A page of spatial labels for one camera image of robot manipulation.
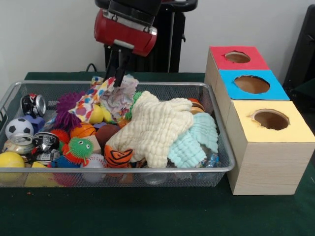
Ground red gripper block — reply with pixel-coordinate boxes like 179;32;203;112
94;8;158;88

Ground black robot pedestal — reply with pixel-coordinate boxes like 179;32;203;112
94;0;199;73

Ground brown ball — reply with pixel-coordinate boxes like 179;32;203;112
95;124;121;148

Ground smooth yellow ball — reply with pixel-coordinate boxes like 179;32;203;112
88;105;105;124

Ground purple spiky ball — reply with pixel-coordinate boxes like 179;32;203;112
53;92;86;131

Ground orange toy basketball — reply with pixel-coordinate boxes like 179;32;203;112
70;122;97;139

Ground wooden box with three holes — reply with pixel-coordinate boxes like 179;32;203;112
204;46;315;196

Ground dark green table cloth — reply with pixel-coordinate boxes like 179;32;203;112
294;78;315;100
0;71;315;236

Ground light blue muslin cloth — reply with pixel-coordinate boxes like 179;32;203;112
168;113;219;168

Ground orange tiger striped toy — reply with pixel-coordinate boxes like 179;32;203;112
103;144;133;168

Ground cream muslin cloth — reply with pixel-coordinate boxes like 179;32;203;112
107;90;194;168

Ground yellow tennis ball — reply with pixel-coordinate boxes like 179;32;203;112
0;151;25;168

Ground green spiky monster toy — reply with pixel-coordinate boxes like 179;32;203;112
52;137;94;168

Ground confetti print cloth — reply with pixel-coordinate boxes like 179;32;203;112
68;75;139;123

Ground black and white soccer ball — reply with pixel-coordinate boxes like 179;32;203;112
5;118;34;140

